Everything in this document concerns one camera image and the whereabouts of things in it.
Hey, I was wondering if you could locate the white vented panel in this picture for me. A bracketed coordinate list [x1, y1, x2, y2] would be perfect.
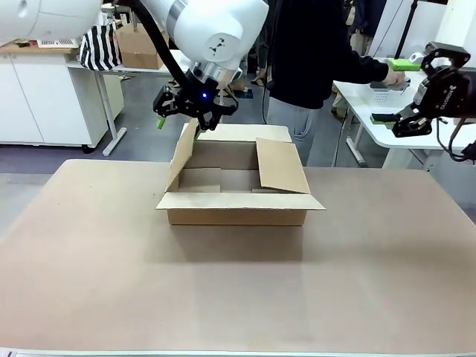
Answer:
[36, 36, 81, 48]

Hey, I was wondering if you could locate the white storage cabinet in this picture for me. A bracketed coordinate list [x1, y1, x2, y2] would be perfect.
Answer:
[0, 50, 126, 148]

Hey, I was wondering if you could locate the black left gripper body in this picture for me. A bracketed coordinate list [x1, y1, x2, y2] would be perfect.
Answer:
[177, 69, 225, 120]

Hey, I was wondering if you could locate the brown cardboard box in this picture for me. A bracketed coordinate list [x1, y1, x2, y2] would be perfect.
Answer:
[155, 118, 327, 227]

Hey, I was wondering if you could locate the person's body dark top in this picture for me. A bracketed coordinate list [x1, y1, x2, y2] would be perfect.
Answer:
[266, 0, 390, 168]

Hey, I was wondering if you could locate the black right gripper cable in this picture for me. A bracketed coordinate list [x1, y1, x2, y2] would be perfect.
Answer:
[436, 118, 476, 163]

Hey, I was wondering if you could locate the bystander in beige trousers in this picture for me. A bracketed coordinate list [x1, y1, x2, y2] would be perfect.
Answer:
[347, 0, 377, 57]

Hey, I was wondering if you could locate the black white striped bag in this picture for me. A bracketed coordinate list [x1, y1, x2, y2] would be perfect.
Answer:
[79, 20, 123, 71]

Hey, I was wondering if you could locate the small brown cardboard carton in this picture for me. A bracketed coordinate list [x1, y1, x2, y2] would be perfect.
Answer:
[115, 24, 170, 71]

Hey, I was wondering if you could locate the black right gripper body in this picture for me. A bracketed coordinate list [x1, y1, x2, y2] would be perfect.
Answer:
[414, 64, 476, 120]

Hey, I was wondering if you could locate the grey flat item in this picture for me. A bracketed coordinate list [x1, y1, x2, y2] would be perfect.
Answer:
[370, 80, 411, 93]

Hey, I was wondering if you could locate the white rounded table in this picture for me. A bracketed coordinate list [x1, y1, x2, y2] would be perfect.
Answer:
[332, 55, 476, 170]

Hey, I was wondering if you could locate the black tripod stand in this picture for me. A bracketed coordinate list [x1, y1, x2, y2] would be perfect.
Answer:
[393, 0, 419, 59]

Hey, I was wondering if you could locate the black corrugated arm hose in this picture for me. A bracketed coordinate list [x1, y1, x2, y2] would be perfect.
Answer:
[128, 0, 193, 92]

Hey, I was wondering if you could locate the person's left hand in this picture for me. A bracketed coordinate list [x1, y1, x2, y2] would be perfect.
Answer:
[385, 68, 407, 89]

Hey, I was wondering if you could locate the bystander in dark clothes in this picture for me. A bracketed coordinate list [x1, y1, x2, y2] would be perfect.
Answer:
[245, 20, 269, 87]

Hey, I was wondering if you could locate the person's left forearm dark sleeve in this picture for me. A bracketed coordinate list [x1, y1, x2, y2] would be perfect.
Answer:
[349, 51, 390, 83]

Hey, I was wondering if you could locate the white desk with metal legs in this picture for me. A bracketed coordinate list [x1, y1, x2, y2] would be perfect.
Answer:
[66, 50, 194, 156]

